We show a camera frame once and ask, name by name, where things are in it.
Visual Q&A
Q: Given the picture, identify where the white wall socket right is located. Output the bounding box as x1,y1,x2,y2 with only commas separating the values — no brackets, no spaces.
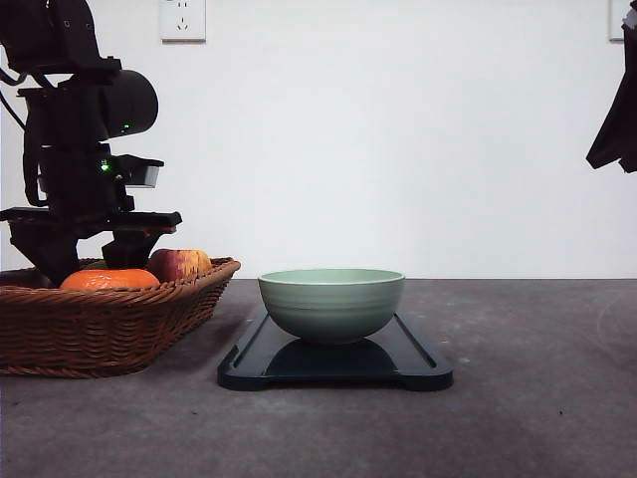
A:
607,0,630,44

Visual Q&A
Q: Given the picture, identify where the orange tangerine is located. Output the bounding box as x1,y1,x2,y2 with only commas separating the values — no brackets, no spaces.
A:
60,269,161,289

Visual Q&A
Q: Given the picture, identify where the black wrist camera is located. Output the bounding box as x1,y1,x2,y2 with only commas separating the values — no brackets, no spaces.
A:
111,154,165,188

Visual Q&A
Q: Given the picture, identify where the white wall socket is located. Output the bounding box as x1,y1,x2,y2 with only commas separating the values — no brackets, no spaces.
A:
607,0,630,44
159,0,207,46

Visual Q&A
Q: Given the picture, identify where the brown wicker basket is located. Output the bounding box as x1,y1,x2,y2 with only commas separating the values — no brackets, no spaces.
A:
0,257,242,378

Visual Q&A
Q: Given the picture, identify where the red yellow apple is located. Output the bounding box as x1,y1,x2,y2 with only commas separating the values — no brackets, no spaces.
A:
148,249,211,282

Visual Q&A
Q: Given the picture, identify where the green ceramic bowl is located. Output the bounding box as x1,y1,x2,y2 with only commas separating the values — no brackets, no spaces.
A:
258,268,405,345

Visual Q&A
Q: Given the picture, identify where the dark green fruit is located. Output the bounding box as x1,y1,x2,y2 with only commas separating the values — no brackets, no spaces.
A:
79,258,120,270

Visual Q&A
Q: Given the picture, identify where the dark blue rectangular tray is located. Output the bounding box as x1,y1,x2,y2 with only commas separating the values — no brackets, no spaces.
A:
218,312,454,390

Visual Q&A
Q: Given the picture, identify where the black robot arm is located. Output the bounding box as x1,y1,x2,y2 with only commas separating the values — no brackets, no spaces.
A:
0,0,181,284

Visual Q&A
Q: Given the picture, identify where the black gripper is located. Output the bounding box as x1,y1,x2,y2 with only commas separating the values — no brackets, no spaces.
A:
0,143,182,288

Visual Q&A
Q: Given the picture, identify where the white wall socket left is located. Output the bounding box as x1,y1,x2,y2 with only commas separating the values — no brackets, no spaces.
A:
159,0,207,46

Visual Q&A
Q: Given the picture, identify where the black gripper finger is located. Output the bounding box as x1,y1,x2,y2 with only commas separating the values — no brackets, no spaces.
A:
587,19,637,174

